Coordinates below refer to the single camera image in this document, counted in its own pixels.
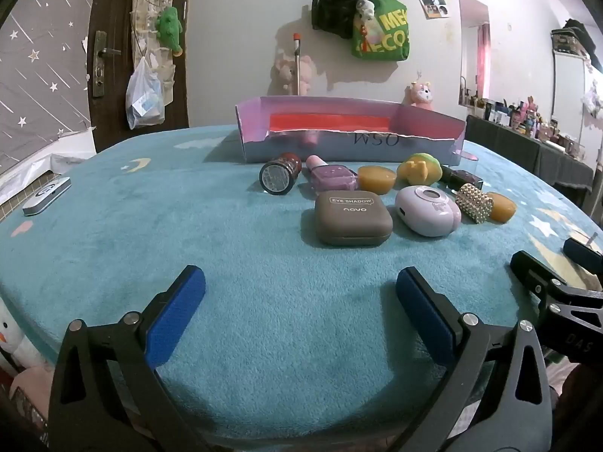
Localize star printed wall cloth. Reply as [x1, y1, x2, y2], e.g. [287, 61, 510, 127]
[0, 0, 102, 175]

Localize pink plush pig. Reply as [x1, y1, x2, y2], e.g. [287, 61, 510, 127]
[278, 54, 314, 95]

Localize white plastic sheet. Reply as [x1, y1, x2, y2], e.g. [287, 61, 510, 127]
[47, 127, 97, 175]

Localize green tote bag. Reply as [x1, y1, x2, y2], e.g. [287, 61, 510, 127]
[351, 0, 410, 62]

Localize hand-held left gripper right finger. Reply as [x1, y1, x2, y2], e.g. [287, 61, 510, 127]
[396, 266, 553, 452]

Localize wall photo poster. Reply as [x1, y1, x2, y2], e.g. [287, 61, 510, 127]
[412, 0, 448, 20]

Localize black cloth covered table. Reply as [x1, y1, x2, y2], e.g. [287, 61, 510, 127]
[464, 114, 595, 208]

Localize glitter bottle brown ball cap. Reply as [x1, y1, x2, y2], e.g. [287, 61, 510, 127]
[259, 152, 302, 195]

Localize white snowman plush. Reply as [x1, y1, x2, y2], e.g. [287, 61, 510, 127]
[0, 299, 48, 373]

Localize silver tin case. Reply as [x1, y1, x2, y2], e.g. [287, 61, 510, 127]
[23, 177, 71, 217]

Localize amber jelly dome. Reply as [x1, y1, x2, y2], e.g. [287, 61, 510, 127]
[487, 192, 518, 222]
[357, 165, 396, 194]

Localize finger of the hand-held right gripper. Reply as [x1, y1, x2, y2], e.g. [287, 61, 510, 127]
[563, 238, 603, 270]
[511, 250, 603, 354]

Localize brown eyeshadow case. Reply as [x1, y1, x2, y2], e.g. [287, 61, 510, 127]
[315, 191, 393, 246]

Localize brass door handle plate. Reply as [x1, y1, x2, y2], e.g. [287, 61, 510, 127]
[92, 31, 114, 99]

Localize black backpack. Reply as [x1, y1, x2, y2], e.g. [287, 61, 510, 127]
[312, 0, 363, 37]

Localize pink cardboard box red lining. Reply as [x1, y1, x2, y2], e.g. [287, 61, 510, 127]
[234, 95, 467, 165]

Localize pink plush deer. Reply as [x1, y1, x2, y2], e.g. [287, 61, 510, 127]
[403, 73, 435, 111]

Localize green plush crocodile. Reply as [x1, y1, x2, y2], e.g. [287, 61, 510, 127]
[155, 6, 185, 55]

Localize pink nail polish bottle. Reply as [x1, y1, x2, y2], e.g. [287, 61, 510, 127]
[305, 154, 359, 192]

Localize black nail polish bottle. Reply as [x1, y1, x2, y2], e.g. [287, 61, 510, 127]
[440, 166, 484, 189]

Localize green and yellow toy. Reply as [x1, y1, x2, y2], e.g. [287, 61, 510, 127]
[396, 153, 444, 186]

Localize lilac round device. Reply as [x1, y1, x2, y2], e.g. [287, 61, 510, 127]
[395, 185, 461, 237]

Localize wall mirror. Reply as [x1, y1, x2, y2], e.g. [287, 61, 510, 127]
[458, 0, 491, 107]

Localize row of cosmetics bottles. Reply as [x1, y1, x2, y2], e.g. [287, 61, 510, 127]
[468, 96, 585, 156]

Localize white cabinet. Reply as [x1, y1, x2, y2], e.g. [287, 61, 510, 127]
[551, 19, 603, 170]

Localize clear plastic bag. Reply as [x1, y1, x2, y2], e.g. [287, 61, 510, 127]
[125, 56, 165, 130]

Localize dark wooden door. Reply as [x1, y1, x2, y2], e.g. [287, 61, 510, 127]
[89, 0, 194, 154]

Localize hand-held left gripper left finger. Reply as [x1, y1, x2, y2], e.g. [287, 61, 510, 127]
[48, 265, 207, 452]

